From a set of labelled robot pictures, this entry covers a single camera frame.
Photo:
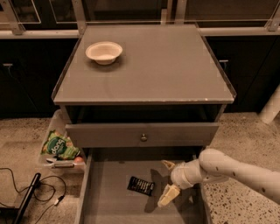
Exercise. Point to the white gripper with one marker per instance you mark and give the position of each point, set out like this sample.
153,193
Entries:
177,174

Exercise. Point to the black rxbar chocolate wrapper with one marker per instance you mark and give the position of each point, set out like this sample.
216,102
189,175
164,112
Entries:
141,186

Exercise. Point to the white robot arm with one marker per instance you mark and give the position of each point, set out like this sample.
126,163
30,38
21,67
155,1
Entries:
213,165

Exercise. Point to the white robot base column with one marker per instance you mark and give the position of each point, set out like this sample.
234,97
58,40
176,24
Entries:
271,108

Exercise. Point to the brass drawer knob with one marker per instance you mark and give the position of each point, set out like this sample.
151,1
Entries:
143,138

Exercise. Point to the grey open middle drawer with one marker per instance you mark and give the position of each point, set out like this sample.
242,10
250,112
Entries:
105,199

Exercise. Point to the grey drawer cabinet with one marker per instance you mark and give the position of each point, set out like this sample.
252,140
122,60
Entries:
165,74

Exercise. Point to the grey top drawer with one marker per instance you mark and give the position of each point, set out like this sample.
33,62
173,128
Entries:
112,135

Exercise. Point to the orange round fruit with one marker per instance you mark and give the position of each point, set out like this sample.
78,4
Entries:
78,160

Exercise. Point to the clear plastic bin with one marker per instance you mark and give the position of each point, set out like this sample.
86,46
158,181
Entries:
52,162

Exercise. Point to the green snack bag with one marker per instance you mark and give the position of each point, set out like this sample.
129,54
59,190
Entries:
60,146

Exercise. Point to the black flat bar device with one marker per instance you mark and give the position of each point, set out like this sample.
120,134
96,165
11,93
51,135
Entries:
27,197

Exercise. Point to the white paper bowl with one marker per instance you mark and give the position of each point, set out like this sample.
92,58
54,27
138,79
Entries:
104,53

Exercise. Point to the metal railing frame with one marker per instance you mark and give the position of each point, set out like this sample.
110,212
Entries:
212,17

